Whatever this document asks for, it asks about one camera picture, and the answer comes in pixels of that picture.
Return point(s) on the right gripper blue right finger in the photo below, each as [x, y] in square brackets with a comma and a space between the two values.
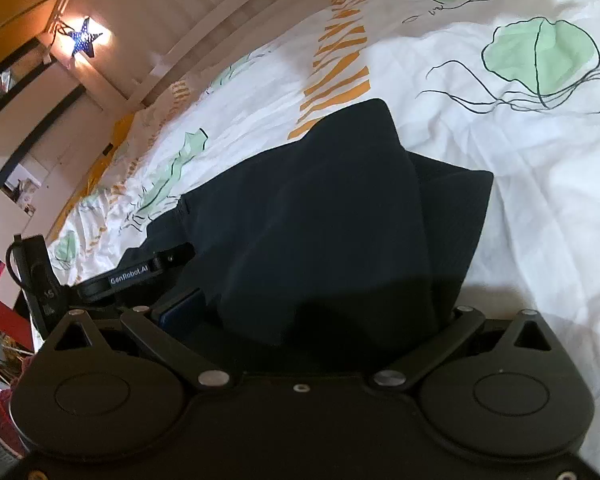
[465, 322]

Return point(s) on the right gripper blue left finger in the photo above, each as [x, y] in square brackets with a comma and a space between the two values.
[169, 313]

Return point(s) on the black hooded sweatshirt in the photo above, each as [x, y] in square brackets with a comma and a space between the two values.
[340, 251]

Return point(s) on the blue star lamp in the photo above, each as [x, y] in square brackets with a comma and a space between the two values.
[82, 38]

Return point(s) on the white patterned duvet cover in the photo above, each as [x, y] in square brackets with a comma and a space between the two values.
[510, 86]

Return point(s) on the orange bed sheet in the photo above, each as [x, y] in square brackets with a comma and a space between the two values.
[95, 169]

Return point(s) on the white wooden bed frame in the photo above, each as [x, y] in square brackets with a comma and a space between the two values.
[144, 45]

